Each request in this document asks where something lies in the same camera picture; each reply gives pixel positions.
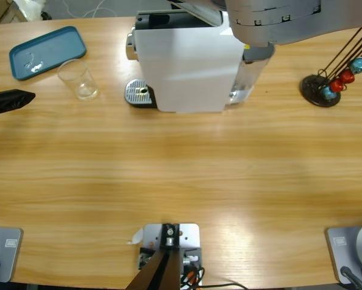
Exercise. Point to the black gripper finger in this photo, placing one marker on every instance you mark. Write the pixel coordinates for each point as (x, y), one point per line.
(5, 101)

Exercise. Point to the clear drinking glass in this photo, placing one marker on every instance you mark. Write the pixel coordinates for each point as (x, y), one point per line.
(84, 90)

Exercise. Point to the white capsule coffee machine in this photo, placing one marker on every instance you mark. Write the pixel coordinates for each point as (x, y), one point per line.
(186, 66)

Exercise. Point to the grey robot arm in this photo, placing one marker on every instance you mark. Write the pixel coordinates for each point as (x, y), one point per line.
(259, 18)

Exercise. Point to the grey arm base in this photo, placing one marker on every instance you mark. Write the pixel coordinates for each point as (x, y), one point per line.
(8, 256)
(341, 256)

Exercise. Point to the blue coffee capsule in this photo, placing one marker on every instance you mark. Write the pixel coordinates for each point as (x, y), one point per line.
(328, 93)
(358, 65)

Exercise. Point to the red coffee capsule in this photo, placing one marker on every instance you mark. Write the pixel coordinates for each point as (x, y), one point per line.
(347, 77)
(337, 86)

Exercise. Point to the teal plastic tray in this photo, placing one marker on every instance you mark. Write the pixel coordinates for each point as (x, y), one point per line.
(47, 51)

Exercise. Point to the white plastic bag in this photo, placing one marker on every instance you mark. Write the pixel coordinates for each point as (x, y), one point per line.
(29, 9)

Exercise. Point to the white tape scrap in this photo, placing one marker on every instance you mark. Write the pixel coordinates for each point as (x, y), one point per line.
(137, 237)

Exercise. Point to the black capsule stand with rods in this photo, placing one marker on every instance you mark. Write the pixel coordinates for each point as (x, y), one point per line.
(310, 87)

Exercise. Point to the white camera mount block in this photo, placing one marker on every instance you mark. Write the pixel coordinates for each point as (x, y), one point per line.
(189, 232)

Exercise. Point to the dark camera post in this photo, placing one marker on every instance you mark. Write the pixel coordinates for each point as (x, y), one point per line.
(162, 272)

